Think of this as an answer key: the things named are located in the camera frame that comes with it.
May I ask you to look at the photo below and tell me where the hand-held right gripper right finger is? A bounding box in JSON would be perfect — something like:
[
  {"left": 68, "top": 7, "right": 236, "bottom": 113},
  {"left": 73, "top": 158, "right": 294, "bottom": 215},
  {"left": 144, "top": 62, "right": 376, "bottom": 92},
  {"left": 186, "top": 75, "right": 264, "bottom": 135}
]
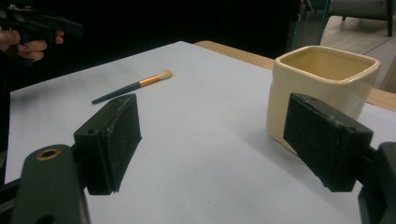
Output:
[{"left": 283, "top": 92, "right": 374, "bottom": 193}]

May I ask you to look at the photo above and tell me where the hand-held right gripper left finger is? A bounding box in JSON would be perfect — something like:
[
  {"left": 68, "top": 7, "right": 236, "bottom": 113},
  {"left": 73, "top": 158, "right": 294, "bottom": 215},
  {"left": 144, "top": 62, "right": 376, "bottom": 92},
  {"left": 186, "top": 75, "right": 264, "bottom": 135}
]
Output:
[{"left": 73, "top": 92, "right": 143, "bottom": 196}]

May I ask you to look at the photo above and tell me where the makeup brush with dark handle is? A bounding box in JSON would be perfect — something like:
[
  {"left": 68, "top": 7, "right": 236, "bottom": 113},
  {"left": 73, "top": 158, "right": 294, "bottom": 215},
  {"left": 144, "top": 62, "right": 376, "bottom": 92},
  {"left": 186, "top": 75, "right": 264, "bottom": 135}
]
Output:
[{"left": 91, "top": 69, "right": 173, "bottom": 105}]

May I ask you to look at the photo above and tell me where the cream ceramic square cup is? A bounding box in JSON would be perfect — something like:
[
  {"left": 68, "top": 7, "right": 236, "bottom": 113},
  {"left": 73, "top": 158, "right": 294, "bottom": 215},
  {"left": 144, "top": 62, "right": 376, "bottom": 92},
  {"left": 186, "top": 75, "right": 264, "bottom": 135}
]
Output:
[{"left": 265, "top": 45, "right": 381, "bottom": 155}]

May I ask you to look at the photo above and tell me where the black curtain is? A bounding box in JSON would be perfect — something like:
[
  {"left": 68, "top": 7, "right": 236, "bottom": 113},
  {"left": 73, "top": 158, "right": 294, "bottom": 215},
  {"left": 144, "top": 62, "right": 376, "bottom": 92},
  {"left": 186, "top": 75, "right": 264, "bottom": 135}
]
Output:
[{"left": 0, "top": 0, "right": 300, "bottom": 94}]

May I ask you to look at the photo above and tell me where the grey chair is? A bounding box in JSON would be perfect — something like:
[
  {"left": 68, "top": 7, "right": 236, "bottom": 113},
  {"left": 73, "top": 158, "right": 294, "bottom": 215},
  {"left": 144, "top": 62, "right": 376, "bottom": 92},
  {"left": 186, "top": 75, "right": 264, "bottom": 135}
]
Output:
[{"left": 326, "top": 0, "right": 396, "bottom": 37}]

